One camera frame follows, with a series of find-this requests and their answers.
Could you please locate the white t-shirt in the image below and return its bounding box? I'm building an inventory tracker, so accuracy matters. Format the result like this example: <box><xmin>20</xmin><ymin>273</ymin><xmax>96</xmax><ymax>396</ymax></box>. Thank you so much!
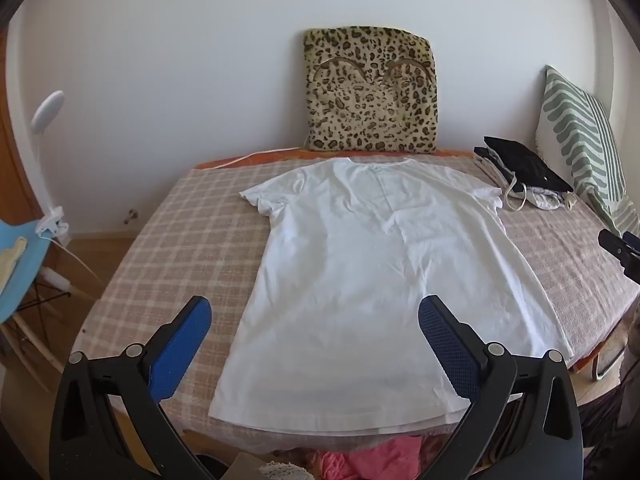
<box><xmin>207</xmin><ymin>157</ymin><xmax>571</xmax><ymax>435</ymax></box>

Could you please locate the wooden door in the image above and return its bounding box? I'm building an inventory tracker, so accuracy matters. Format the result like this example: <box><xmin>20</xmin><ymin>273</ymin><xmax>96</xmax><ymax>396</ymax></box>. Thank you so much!
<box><xmin>0</xmin><ymin>110</ymin><xmax>42</xmax><ymax>223</ymax></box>

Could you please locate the white clip lamp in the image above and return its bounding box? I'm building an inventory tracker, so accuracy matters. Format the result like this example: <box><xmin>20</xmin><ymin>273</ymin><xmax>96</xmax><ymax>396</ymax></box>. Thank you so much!
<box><xmin>31</xmin><ymin>90</ymin><xmax>71</xmax><ymax>238</ymax></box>

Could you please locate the beige plaid blanket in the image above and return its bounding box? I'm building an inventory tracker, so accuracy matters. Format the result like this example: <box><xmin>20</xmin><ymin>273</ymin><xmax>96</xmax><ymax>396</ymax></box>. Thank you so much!
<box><xmin>70</xmin><ymin>157</ymin><xmax>640</xmax><ymax>441</ymax></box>

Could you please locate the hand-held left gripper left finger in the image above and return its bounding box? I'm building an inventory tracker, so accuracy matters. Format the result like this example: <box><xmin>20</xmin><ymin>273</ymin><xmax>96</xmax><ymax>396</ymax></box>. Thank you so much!
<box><xmin>49</xmin><ymin>296</ymin><xmax>213</xmax><ymax>480</ymax></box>

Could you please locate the black folded garment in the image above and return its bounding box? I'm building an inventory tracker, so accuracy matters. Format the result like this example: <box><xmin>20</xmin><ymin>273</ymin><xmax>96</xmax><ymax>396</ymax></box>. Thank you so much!
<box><xmin>482</xmin><ymin>136</ymin><xmax>575</xmax><ymax>193</ymax></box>

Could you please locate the grey patterned cloth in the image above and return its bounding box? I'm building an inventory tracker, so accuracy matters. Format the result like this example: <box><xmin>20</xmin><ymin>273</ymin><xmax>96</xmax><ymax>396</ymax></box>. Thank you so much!
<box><xmin>527</xmin><ymin>186</ymin><xmax>578</xmax><ymax>210</ymax></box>

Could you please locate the leopard print cushion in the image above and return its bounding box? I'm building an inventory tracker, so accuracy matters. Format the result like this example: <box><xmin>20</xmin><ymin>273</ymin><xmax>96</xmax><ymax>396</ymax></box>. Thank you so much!
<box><xmin>302</xmin><ymin>26</ymin><xmax>440</xmax><ymax>156</ymax></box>

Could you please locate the green striped white pillow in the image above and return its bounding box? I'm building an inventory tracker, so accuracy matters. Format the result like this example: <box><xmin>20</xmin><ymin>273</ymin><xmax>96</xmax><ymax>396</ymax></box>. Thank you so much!
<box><xmin>535</xmin><ymin>65</ymin><xmax>640</xmax><ymax>241</ymax></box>

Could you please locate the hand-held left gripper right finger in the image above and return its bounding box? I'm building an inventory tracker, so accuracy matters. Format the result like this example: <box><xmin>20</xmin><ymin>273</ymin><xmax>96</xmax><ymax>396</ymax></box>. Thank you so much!
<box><xmin>418</xmin><ymin>295</ymin><xmax>583</xmax><ymax>480</ymax></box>

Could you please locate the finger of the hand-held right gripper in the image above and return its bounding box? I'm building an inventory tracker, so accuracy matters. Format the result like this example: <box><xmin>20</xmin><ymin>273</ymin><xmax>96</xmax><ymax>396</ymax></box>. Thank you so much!
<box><xmin>598</xmin><ymin>229</ymin><xmax>640</xmax><ymax>281</ymax></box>

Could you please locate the pink cloth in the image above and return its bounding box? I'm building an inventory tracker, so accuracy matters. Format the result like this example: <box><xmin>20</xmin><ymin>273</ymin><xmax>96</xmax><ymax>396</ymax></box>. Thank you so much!
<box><xmin>310</xmin><ymin>435</ymin><xmax>436</xmax><ymax>480</ymax></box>

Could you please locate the blue chair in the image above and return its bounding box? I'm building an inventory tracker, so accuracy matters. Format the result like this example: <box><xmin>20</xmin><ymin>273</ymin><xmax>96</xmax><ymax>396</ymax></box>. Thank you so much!
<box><xmin>0</xmin><ymin>220</ymin><xmax>108</xmax><ymax>396</ymax></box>

